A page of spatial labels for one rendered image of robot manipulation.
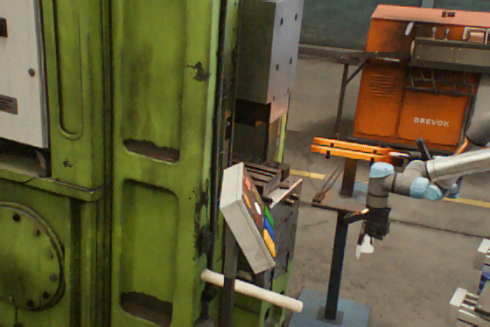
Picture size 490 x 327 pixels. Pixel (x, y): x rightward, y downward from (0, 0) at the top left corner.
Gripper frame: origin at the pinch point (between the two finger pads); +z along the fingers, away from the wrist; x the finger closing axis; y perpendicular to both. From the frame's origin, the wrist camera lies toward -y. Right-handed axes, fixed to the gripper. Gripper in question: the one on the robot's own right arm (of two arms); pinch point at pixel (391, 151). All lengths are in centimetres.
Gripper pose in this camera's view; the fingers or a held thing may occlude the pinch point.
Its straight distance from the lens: 323.4
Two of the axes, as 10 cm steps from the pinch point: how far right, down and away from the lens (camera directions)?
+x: 2.9, -3.3, 9.0
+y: -0.7, 9.3, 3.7
